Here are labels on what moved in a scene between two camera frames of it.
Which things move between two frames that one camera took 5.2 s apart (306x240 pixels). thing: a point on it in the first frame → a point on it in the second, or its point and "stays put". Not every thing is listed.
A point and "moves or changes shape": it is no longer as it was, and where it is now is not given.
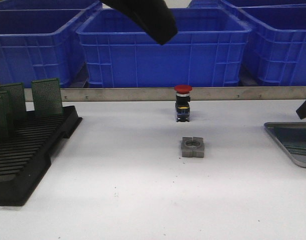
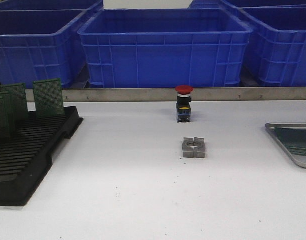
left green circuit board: x=3 y=114 stays put
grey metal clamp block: x=192 y=147 stays put
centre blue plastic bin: x=206 y=51 stays put
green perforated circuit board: x=292 y=133 moves or changes shape
